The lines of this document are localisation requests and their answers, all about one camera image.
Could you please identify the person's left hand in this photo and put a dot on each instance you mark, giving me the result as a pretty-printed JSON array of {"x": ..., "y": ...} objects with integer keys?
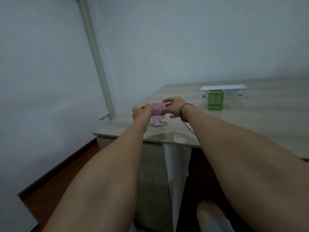
[{"x": 140, "y": 115}]

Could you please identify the person's right hand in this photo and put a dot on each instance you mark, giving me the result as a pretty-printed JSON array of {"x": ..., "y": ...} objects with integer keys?
[{"x": 177, "y": 106}]

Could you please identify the person's right thumb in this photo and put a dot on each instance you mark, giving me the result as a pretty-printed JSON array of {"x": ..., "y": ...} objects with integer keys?
[{"x": 172, "y": 116}]

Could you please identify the person's left fingers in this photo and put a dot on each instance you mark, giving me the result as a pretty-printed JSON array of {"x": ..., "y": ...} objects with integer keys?
[{"x": 146, "y": 108}]

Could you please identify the pink paper box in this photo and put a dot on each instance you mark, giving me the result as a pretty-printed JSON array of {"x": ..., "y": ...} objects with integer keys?
[{"x": 158, "y": 111}]

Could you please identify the person's left forearm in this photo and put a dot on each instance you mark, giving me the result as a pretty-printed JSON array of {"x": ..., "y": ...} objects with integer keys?
[{"x": 106, "y": 181}]

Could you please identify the person's right forearm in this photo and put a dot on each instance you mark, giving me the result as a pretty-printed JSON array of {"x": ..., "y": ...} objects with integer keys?
[{"x": 241, "y": 164}]

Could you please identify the pink paper sheet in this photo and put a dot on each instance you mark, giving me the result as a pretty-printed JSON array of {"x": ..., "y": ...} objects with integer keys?
[{"x": 190, "y": 129}]

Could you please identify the white pipe clamp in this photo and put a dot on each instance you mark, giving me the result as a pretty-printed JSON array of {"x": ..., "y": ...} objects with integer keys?
[{"x": 104, "y": 116}]

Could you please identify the green mesh pen holder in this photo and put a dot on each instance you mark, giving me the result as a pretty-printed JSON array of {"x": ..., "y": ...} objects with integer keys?
[{"x": 215, "y": 100}]

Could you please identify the white desk support panel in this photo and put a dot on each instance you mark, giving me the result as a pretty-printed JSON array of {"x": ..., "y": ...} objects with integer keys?
[{"x": 177, "y": 171}]

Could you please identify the white paper sheet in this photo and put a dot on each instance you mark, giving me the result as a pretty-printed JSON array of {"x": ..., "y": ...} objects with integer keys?
[{"x": 224, "y": 87}]

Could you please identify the white power strip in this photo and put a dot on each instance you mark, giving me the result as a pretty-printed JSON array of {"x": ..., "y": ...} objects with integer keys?
[{"x": 232, "y": 93}]

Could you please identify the beige desk cabinet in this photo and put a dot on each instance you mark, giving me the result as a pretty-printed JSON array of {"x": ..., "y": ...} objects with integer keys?
[{"x": 154, "y": 181}]

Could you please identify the dark brown baseboard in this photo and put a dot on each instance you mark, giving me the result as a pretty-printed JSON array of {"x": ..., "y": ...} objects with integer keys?
[{"x": 60, "y": 164}]

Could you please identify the person's leg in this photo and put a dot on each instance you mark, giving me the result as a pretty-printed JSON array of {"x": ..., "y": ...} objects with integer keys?
[{"x": 212, "y": 218}]

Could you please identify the white furniture panel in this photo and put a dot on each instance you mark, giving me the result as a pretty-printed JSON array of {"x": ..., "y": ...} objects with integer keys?
[{"x": 17, "y": 215}]

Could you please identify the white wall pipe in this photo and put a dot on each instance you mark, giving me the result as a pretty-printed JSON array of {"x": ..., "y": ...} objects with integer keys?
[{"x": 96, "y": 57}]

